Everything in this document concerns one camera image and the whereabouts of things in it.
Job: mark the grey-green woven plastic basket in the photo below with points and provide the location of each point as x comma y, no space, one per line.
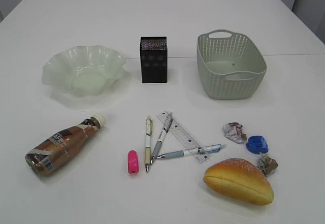
230,65

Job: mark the grey grip patterned pen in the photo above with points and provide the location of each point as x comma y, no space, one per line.
166,126

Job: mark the pale green wavy glass plate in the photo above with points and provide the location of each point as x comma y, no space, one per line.
83,70

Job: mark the white pink paper ball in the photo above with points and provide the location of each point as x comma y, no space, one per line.
234,132

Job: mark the blue grey retractable pen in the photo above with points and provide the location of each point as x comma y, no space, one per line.
181,153

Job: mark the white and beige pen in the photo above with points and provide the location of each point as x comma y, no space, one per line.
148,134

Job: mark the pink highlighter cap eraser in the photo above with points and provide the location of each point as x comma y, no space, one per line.
132,162

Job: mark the black square pen holder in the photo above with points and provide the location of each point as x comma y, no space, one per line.
154,59

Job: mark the golden sugared bread roll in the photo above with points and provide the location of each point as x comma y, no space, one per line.
239,179

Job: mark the clear plastic ruler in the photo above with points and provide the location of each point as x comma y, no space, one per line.
186,139

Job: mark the brown paper ball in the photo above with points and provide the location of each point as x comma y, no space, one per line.
267,165

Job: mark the brown coffee drink bottle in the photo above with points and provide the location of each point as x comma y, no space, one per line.
64,145

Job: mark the blue correction tape dispenser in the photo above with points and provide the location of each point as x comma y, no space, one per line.
257,145

